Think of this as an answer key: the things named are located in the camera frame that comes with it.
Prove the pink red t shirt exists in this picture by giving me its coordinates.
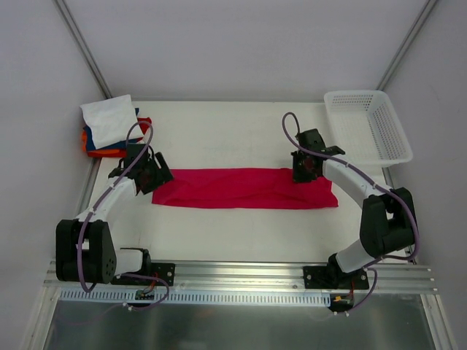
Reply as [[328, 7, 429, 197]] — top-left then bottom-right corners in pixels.
[[152, 168, 339, 210]]

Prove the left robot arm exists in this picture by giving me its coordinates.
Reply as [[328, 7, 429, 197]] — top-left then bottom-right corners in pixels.
[[55, 151, 174, 289]]

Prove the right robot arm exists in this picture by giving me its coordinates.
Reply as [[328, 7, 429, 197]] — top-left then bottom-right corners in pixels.
[[291, 147, 418, 289]]

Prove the orange red folded t shirt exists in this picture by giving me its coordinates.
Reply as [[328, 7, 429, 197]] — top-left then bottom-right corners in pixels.
[[82, 117, 152, 158]]

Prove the blue folded t shirt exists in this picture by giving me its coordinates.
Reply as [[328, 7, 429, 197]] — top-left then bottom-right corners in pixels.
[[81, 126, 126, 154]]

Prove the white folded t shirt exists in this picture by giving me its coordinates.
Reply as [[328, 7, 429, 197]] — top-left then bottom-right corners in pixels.
[[80, 94, 144, 149]]

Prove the white plastic basket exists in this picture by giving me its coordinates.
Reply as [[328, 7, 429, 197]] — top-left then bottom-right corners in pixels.
[[324, 90, 413, 168]]

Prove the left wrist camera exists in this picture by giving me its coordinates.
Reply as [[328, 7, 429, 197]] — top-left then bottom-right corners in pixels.
[[125, 143, 152, 163]]

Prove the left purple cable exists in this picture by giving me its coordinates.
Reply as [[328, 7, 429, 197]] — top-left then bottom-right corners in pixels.
[[58, 121, 171, 325]]

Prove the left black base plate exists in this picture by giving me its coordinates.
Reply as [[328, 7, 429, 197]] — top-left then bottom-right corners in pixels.
[[110, 262, 176, 287]]

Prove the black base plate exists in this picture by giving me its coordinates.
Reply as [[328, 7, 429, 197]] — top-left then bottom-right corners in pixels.
[[303, 265, 369, 290], [110, 262, 176, 287]]

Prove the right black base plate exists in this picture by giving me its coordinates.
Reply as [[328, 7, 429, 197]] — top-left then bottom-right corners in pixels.
[[303, 265, 369, 290]]

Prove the white slotted cable duct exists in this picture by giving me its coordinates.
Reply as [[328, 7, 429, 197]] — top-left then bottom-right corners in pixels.
[[60, 288, 331, 308]]

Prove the aluminium mounting rail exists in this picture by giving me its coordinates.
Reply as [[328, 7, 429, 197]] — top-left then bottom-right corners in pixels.
[[43, 257, 438, 295]]

